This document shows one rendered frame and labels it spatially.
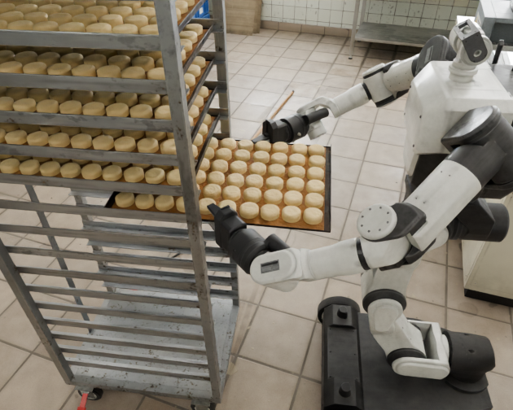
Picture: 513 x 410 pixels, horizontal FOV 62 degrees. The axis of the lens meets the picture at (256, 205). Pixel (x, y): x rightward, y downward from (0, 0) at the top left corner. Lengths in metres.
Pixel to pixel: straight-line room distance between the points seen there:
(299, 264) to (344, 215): 1.89
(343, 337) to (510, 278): 0.88
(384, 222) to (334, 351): 1.12
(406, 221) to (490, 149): 0.21
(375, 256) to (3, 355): 1.90
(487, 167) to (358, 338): 1.20
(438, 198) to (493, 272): 1.50
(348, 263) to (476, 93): 0.47
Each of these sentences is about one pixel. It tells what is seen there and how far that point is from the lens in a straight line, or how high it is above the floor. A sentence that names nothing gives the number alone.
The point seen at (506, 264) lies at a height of 0.30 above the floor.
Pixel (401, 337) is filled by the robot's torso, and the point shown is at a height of 0.41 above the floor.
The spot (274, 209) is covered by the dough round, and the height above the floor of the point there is 1.06.
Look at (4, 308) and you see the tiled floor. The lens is 2.58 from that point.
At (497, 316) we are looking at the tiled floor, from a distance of 2.49.
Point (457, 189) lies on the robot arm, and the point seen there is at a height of 1.29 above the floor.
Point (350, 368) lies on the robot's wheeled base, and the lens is 1.86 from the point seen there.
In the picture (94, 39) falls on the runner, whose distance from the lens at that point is 0.95.
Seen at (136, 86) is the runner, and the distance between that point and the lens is 0.95.
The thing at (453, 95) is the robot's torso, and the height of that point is 1.37.
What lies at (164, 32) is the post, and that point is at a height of 1.53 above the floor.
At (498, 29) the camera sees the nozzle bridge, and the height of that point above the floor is 1.10.
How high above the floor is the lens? 1.78
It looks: 40 degrees down
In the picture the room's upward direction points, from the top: 1 degrees counter-clockwise
